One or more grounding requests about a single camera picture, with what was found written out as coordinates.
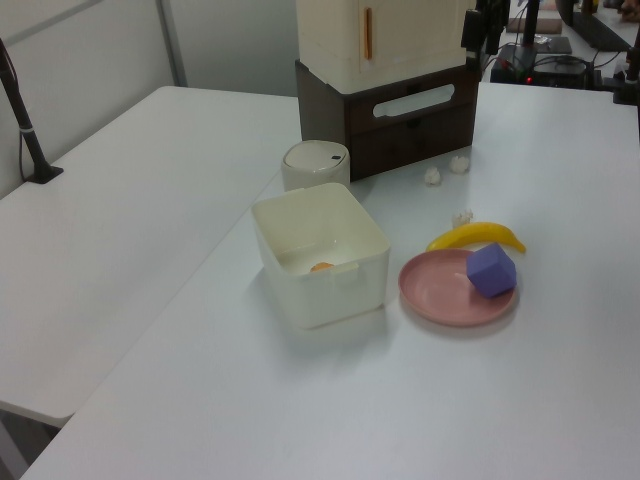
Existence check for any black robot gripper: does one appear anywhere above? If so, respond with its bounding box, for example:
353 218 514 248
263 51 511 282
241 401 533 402
460 0 512 70

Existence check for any brown drawer with white handle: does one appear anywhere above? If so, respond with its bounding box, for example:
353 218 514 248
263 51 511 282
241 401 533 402
346 79 477 135

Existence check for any dark brown drawer cabinet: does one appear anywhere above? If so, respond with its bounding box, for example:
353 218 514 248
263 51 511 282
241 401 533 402
294 58 483 184

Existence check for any black electronics box red light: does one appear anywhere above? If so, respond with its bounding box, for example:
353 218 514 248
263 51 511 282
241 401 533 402
490 43 601 87

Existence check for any black slanted monitor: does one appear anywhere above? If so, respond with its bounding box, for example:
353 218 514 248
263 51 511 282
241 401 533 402
562 0 635 52

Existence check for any yellow toy banana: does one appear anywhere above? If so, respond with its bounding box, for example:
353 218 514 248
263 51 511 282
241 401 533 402
425 221 528 255

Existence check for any small white lidded trash can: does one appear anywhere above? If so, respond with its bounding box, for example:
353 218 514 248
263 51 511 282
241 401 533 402
280 140 351 193

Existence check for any purple foam cube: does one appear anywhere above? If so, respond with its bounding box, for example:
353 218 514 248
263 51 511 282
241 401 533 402
465 242 518 300

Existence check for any pink round plate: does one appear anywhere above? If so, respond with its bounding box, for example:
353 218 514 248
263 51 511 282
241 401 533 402
397 249 519 328

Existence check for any white square storage box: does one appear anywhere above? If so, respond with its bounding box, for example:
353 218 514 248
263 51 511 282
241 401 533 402
250 182 392 331

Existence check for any black clamp base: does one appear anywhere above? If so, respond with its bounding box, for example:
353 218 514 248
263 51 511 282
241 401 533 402
25 165 65 186

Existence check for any black upright stand post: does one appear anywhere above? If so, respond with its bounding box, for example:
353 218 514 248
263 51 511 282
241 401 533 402
520 0 542 49

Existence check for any cream toy fridge orange handle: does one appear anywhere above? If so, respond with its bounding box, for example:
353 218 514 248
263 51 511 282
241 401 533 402
295 0 471 95

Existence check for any black bracket device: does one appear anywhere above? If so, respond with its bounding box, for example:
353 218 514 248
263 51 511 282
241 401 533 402
610 43 640 106

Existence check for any black camera stand pole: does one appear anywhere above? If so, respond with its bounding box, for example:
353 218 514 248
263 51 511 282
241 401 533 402
0 37 51 174

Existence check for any black thin cable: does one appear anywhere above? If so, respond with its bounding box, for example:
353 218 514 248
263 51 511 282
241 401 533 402
17 128 32 182

